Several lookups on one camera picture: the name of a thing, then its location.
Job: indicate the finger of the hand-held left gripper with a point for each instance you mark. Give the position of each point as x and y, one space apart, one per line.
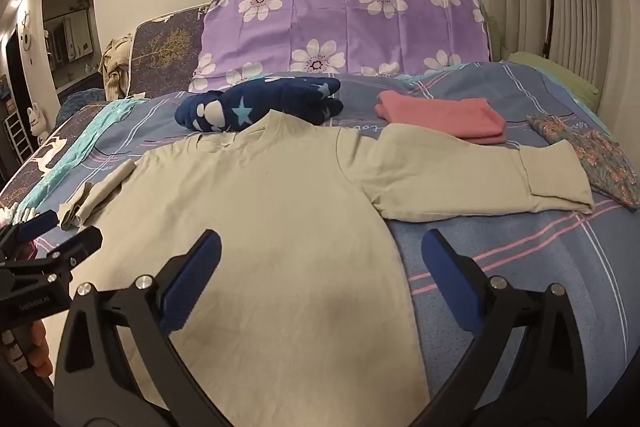
75 247
37 223

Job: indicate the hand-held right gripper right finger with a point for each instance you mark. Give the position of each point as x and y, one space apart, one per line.
450 277

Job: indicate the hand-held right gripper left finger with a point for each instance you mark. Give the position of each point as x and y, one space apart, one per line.
197 272

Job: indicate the beige long-sleeve shirt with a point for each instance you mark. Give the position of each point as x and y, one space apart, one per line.
275 207

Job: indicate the person's left hand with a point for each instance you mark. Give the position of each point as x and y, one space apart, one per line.
39 349

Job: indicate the white soft toy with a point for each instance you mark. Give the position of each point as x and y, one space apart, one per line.
12 213

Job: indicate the reindeer pattern pillow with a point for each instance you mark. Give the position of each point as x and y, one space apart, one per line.
30 177

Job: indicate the blue plaid bedsheet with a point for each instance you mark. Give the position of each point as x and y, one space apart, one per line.
500 267

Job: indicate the small white ladder rack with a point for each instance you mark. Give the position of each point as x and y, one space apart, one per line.
17 137

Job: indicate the white cat figurine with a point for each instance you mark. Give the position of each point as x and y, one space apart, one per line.
37 117

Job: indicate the teal knitted blanket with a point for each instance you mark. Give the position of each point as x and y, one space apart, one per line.
77 102

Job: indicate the pink folded cloth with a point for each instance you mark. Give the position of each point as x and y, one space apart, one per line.
440 114

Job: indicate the beige bundled cloth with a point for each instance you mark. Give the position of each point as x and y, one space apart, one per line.
116 67

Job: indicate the floral patterned cloth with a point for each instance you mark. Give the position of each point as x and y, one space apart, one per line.
600 157

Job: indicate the navy star-print cloth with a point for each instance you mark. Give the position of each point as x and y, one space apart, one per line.
300 99

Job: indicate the dark tree-print cushion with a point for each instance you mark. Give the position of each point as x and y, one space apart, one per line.
160 52

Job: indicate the green pillow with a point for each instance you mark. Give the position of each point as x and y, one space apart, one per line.
550 67

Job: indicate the purple floral pillow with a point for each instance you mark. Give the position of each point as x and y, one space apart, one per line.
350 22

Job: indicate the cream pleated curtain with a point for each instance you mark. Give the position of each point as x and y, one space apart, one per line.
600 7

